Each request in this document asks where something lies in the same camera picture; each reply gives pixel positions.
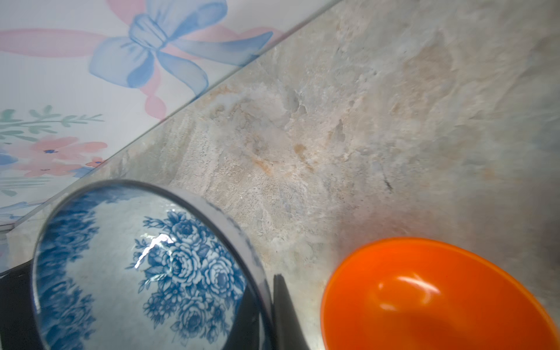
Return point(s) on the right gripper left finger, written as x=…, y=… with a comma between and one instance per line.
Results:
x=18, y=326

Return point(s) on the orange plastic bowl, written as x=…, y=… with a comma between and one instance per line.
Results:
x=412, y=293

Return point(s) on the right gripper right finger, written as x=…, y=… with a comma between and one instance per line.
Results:
x=289, y=335

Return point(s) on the blue floral bowl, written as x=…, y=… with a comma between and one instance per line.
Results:
x=122, y=264

